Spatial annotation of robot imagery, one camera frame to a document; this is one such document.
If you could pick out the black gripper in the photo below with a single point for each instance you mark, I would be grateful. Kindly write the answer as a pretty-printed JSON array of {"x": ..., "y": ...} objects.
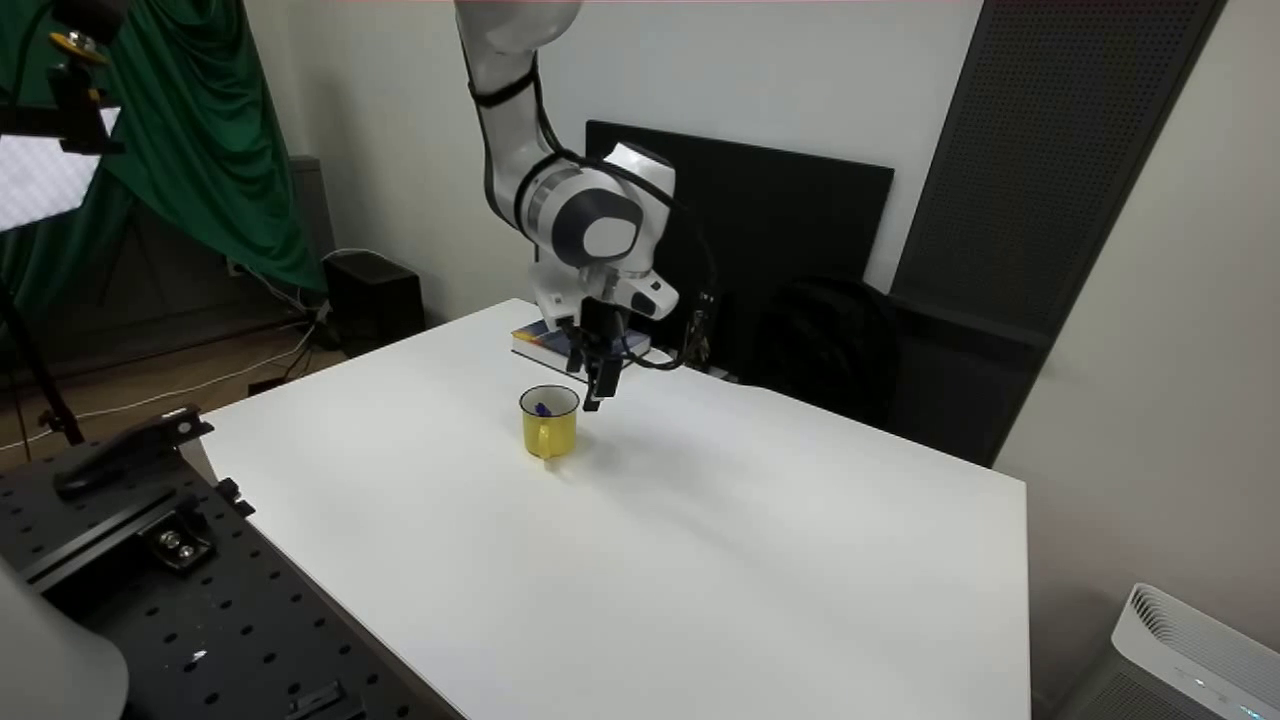
[{"x": 596, "y": 329}]

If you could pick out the yellow cup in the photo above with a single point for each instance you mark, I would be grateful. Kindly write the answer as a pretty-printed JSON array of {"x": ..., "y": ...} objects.
[{"x": 548, "y": 437}]

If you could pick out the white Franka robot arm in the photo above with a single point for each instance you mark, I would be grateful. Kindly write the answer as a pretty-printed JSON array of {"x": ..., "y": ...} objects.
[{"x": 560, "y": 185}]

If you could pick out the white rounded robot base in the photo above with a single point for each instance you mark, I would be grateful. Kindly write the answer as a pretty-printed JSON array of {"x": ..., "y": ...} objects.
[{"x": 54, "y": 652}]

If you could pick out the dark blue book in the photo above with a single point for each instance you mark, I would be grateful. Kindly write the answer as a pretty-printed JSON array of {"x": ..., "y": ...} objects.
[{"x": 545, "y": 345}]

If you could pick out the black speaker box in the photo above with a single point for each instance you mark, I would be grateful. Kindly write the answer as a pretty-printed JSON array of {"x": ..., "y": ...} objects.
[{"x": 373, "y": 299}]

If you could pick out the black flat monitor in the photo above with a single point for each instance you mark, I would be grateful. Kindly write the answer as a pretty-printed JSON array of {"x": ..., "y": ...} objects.
[{"x": 772, "y": 226}]

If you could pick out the black perforated breadboard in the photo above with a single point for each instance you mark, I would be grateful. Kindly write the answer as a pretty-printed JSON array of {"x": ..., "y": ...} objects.
[{"x": 225, "y": 626}]

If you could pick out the green curtain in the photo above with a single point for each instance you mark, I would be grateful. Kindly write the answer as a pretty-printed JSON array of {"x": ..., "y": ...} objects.
[{"x": 200, "y": 147}]

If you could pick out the black clamp bar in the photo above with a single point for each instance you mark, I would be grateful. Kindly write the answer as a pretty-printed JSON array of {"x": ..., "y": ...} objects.
[{"x": 125, "y": 455}]

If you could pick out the black light stand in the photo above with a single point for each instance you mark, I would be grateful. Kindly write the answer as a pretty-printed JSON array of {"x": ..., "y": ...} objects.
[{"x": 38, "y": 373}]

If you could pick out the white light panel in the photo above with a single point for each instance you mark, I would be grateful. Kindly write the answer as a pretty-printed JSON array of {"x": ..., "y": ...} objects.
[{"x": 43, "y": 180}]

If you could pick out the white bin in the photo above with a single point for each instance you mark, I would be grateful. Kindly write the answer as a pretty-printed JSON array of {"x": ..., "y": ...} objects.
[{"x": 1183, "y": 665}]

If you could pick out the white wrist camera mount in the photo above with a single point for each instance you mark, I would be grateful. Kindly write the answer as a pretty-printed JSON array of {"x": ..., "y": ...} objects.
[{"x": 651, "y": 299}]

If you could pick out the small black bracket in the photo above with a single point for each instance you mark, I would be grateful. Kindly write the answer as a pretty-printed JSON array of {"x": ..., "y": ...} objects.
[{"x": 181, "y": 547}]

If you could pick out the dark grey wall panel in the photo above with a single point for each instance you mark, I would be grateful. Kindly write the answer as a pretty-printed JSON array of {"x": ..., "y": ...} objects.
[{"x": 1027, "y": 200}]

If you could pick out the black camera mount head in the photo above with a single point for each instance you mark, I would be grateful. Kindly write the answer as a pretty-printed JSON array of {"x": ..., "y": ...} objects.
[{"x": 81, "y": 80}]

